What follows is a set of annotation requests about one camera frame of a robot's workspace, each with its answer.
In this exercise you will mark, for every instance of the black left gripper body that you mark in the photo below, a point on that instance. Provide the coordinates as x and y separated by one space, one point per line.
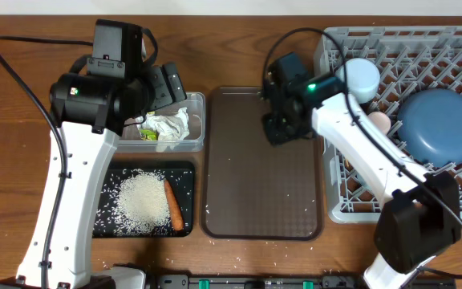
162 91

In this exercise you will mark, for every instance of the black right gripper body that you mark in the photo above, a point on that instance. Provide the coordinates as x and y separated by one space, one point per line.
279 129

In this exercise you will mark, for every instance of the white tissue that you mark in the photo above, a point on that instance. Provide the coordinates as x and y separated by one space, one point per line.
170 129

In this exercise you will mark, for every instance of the green white wrapper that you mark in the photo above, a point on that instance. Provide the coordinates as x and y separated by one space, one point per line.
146 134

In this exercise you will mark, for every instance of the light blue bowl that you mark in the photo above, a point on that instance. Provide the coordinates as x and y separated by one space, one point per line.
363 78

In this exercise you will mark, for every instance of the pink cup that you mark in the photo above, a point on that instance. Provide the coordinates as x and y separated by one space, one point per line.
381 121

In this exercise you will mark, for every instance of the white rice heap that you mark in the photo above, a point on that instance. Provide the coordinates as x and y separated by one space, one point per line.
132 203

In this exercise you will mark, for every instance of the orange carrot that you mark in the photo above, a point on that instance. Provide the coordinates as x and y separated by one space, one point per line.
174 209

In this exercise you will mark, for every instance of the dark blue plate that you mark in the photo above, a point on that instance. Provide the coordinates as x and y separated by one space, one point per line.
432 126

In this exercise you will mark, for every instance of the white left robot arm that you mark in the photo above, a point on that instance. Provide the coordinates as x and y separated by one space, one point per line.
91 105

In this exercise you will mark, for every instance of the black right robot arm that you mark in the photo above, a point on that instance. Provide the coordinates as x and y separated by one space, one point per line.
419 210

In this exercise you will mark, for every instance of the black waste tray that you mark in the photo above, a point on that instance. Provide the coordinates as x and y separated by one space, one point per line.
180 175

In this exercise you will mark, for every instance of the grey dishwasher rack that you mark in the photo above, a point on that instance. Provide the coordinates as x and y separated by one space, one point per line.
410 59

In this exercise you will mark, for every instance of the clear plastic bin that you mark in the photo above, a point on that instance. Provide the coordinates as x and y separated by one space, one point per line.
130 141

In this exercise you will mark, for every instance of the brown serving tray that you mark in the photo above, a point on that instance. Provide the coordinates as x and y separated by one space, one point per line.
254 190

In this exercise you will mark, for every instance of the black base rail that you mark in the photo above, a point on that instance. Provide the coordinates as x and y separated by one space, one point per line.
255 282

